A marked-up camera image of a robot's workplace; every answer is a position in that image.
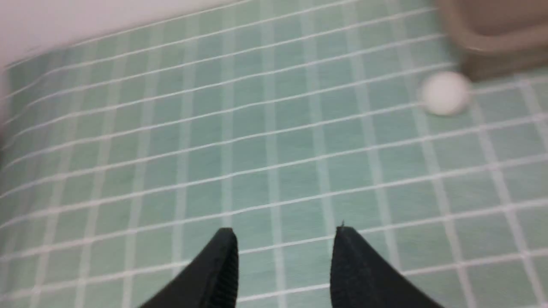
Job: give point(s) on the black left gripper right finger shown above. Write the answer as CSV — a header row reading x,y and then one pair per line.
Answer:
x,y
361,278

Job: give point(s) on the green checkered tablecloth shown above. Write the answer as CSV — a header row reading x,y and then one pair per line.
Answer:
x,y
281,119

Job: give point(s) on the white ping-pong ball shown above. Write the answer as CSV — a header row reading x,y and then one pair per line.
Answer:
x,y
445,93

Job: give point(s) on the brown plastic bin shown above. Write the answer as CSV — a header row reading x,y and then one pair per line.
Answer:
x,y
496,37

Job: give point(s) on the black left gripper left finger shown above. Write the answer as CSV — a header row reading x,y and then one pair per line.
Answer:
x,y
210,280

